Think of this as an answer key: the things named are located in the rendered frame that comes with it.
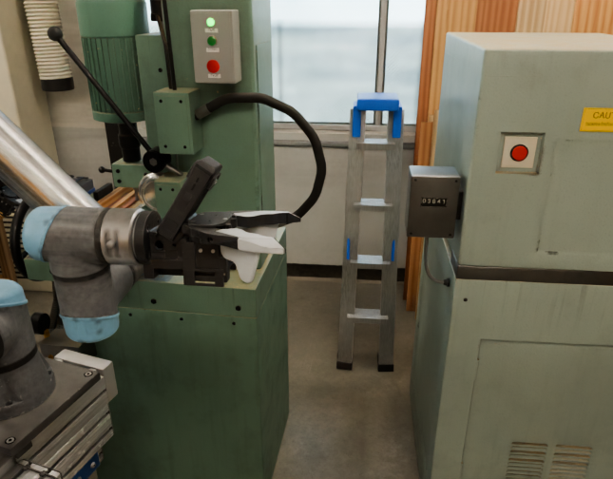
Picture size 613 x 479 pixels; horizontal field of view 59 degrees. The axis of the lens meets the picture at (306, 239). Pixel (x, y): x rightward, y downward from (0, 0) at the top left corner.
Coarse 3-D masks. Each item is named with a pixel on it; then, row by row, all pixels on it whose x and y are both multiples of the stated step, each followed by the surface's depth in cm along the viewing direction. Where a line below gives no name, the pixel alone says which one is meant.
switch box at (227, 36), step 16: (192, 16) 124; (208, 16) 123; (224, 16) 122; (192, 32) 125; (208, 32) 124; (224, 32) 124; (224, 48) 125; (224, 64) 127; (240, 64) 132; (208, 80) 129; (224, 80) 128; (240, 80) 133
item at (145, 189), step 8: (144, 176) 146; (152, 176) 145; (160, 176) 144; (144, 184) 146; (152, 184) 146; (144, 192) 147; (152, 192) 146; (144, 200) 148; (152, 200) 148; (152, 208) 149
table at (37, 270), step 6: (30, 258) 139; (30, 264) 139; (36, 264) 139; (42, 264) 138; (48, 264) 138; (30, 270) 140; (36, 270) 139; (42, 270) 139; (48, 270) 139; (30, 276) 140; (36, 276) 140; (42, 276) 140; (48, 276) 139
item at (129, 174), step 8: (120, 160) 160; (112, 168) 157; (120, 168) 157; (128, 168) 156; (136, 168) 156; (144, 168) 155; (120, 176) 158; (128, 176) 157; (136, 176) 157; (120, 184) 159; (128, 184) 158; (136, 184) 158
